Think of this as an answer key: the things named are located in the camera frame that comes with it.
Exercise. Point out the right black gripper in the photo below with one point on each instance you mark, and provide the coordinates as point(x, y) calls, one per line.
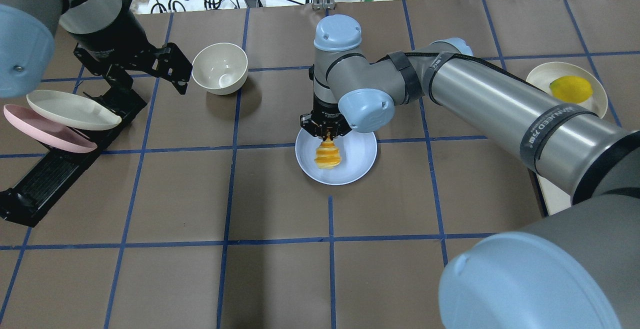
point(326, 117)

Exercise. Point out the yellow lemon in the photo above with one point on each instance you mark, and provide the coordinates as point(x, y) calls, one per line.
point(572, 89)

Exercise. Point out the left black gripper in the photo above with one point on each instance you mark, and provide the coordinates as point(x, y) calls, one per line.
point(106, 51)

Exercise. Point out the striped bread loaf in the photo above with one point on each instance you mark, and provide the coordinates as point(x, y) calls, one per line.
point(327, 155)

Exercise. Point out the cream plate in rack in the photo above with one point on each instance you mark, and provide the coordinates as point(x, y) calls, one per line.
point(72, 110)

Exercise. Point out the white ceramic bowl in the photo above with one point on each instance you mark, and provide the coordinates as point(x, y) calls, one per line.
point(221, 68)

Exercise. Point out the white rectangular tray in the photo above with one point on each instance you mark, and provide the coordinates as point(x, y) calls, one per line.
point(550, 199)

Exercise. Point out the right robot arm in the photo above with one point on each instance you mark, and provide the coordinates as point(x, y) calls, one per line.
point(576, 269)

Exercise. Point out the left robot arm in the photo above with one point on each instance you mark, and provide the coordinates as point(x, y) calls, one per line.
point(27, 35)

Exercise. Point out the cream plate under lemon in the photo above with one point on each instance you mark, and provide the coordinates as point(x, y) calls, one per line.
point(542, 75)

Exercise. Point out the black dish rack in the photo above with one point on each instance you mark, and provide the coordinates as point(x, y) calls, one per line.
point(29, 201)

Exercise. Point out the blue plate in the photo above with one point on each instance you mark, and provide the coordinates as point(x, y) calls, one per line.
point(358, 152)

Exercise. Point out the pink plate in rack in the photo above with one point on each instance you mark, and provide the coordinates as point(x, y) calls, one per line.
point(46, 131)

